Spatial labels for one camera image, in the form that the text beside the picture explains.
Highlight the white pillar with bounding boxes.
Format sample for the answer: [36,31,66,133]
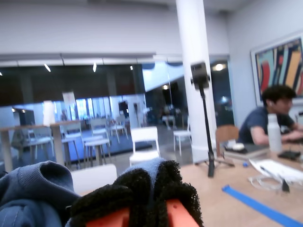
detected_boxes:
[175,0,218,164]

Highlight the wooden chair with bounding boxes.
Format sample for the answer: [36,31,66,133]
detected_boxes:
[214,124,240,157]

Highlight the flat black device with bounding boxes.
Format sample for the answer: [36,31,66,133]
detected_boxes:
[277,149,302,160]

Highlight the long blue tape strip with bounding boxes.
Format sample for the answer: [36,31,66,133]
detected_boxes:
[222,184,303,227]

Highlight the wooden high table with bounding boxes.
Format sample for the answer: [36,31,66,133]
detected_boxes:
[0,120,82,173]

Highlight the black camera on tripod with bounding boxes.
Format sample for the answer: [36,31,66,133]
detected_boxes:
[190,61,235,178]

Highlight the white stool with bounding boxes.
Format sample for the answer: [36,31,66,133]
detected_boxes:
[83,138,112,166]

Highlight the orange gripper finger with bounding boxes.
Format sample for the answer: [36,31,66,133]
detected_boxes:
[65,168,166,227]
[153,160,205,227]

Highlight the white bottle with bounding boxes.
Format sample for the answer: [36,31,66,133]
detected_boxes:
[267,113,283,153]

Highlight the black binder clip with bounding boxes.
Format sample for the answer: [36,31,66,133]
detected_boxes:
[281,179,291,193]

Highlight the blue printed T-shirt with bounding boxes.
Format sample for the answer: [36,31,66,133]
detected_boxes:
[0,157,166,227]

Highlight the colourful framed painting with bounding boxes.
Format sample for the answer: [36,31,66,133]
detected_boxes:
[250,32,303,107]

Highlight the white papers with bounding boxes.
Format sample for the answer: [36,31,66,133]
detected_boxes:
[248,158,303,184]

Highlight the person in dark T-shirt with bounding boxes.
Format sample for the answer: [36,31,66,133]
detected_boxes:
[237,84,303,146]

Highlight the dark pen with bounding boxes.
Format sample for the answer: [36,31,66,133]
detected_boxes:
[259,166,277,177]

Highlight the grey laptop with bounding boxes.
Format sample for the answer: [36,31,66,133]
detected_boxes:
[223,143,270,161]

